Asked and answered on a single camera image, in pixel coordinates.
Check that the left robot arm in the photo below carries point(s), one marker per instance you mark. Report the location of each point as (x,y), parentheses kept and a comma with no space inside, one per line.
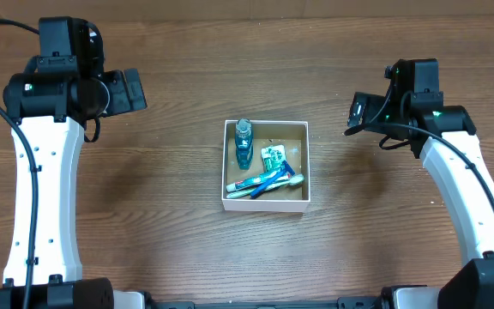
(48,106)

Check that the blue mouthwash bottle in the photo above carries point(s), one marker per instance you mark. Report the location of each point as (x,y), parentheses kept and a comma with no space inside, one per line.
(244,143)

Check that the teal toothpaste tube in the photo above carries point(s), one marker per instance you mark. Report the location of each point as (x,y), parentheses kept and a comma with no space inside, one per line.
(250,182)

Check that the white cardboard box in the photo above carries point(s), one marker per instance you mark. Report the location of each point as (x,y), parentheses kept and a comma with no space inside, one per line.
(294,136)

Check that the blue disposable razor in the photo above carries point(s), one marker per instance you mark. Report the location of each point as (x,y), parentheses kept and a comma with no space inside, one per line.
(285,169)

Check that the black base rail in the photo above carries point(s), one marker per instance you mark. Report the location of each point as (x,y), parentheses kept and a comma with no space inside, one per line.
(264,305)

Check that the green white soap packet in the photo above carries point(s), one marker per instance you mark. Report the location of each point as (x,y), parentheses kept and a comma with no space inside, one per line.
(273,156)

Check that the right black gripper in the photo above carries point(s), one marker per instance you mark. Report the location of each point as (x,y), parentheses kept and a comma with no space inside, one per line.
(359,112)

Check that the green white toothbrush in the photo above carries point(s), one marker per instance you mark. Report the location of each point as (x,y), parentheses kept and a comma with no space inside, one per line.
(291,181)

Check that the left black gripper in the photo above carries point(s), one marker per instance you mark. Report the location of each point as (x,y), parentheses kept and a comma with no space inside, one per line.
(133,90)

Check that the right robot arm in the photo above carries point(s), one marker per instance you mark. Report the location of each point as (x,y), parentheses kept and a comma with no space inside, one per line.
(413,113)

